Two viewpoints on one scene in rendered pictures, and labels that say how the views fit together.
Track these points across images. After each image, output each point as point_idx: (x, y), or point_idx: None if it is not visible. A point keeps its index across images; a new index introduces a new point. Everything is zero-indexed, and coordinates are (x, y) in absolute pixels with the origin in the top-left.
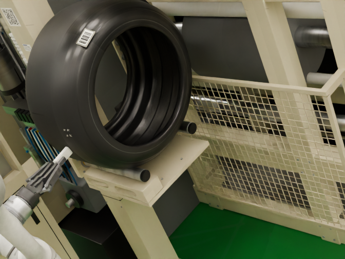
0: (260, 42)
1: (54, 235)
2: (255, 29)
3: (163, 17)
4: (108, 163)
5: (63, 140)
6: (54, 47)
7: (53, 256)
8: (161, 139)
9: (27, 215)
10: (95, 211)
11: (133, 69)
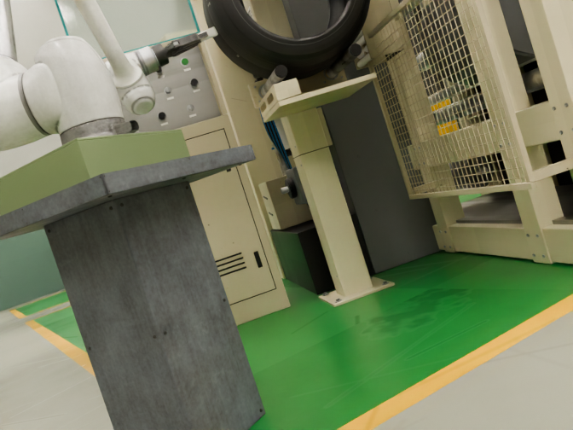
0: None
1: (242, 192)
2: None
3: None
4: (241, 42)
5: (210, 16)
6: None
7: (142, 83)
8: (308, 39)
9: (149, 61)
10: (303, 201)
11: (332, 14)
